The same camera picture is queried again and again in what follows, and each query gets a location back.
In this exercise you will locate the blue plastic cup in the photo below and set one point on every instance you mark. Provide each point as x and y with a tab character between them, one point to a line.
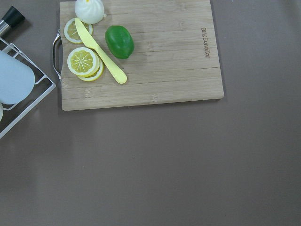
16	80

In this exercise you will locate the yellow plastic knife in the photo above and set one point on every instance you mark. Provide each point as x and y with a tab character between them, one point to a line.
89	42

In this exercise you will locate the green lime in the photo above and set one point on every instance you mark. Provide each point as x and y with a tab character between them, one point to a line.
119	41

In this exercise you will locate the wooden cutting board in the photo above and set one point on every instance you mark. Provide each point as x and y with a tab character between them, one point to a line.
175	58

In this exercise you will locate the lemon slice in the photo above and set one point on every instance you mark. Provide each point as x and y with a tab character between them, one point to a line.
94	76
71	33
83	62

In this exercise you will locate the white garlic bulb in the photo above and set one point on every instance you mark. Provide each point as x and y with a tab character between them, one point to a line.
89	11

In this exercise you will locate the white plastic cup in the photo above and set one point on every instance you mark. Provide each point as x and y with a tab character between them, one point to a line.
1	111

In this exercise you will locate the white wire cup rack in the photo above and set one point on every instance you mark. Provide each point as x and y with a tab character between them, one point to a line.
42	87

